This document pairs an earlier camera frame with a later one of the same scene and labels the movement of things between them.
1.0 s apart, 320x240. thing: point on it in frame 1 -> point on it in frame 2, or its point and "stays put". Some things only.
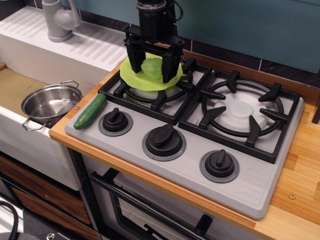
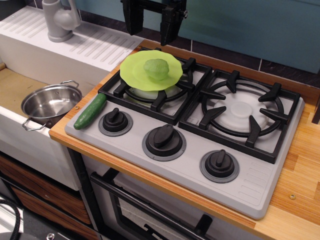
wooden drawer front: (48, 196) stays put
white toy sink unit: (29, 59) stays put
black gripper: (157, 31) -> (172, 11)
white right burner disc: (240, 106) stays put
